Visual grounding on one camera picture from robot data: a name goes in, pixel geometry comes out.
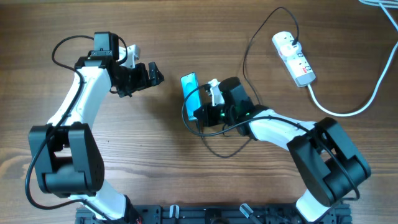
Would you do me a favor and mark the Galaxy smartphone cyan screen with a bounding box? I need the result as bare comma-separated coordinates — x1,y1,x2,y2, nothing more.
180,72,203,122

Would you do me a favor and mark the black USB charging cable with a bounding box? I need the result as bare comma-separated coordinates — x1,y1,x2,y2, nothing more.
195,6,300,159

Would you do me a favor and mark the white charger plug adapter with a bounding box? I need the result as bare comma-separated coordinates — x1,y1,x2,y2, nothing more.
278,42,302,58

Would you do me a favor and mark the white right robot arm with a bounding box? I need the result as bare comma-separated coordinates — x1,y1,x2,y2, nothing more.
193,77,371,223

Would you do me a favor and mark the white power strip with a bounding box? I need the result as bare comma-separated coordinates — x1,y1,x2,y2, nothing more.
272,31,316,88

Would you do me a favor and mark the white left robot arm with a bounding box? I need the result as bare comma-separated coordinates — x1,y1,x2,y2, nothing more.
25,32,164,223

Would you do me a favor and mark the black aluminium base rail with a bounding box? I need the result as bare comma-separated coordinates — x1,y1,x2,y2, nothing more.
75,203,353,224

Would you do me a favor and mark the white power strip cord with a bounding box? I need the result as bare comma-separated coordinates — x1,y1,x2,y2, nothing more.
307,0,398,118

